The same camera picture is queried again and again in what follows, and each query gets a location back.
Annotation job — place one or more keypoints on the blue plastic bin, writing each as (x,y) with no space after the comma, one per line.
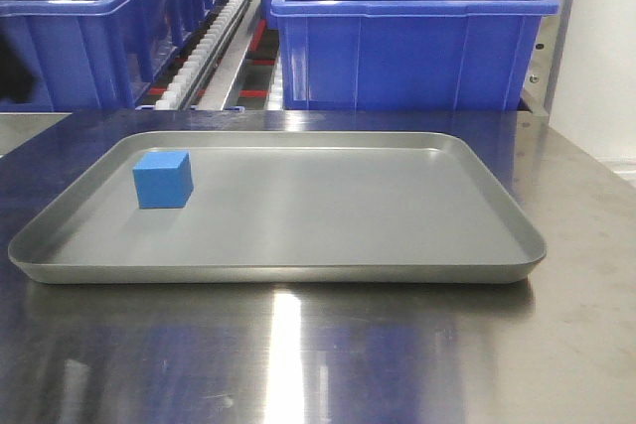
(406,54)
(96,54)

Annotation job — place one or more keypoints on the white roller conveyor track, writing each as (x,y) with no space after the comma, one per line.
(184,88)

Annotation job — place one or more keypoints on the grey metal tray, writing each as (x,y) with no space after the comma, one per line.
(287,206)

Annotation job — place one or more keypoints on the blue cube block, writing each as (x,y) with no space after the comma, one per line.
(163,179)

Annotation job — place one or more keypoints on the blue plastic bin right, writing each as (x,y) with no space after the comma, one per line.
(406,54)

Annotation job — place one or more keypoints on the blue plastic bin left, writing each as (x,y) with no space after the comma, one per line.
(96,54)

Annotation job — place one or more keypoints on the grey metal shelf upright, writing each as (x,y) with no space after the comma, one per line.
(541,80)

